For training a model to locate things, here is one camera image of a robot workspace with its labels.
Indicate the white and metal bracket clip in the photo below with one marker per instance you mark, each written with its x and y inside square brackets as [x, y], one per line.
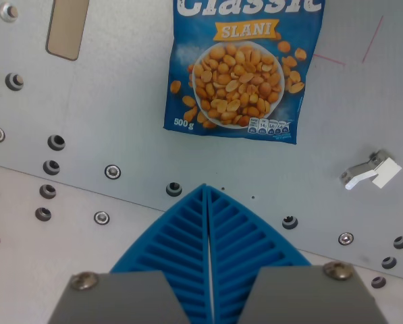
[370, 170]

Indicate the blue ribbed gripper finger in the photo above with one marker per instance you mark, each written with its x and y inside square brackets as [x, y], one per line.
[174, 236]
[235, 236]

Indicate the blue salted peanuts bag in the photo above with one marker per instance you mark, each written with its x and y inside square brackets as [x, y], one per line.
[241, 74]

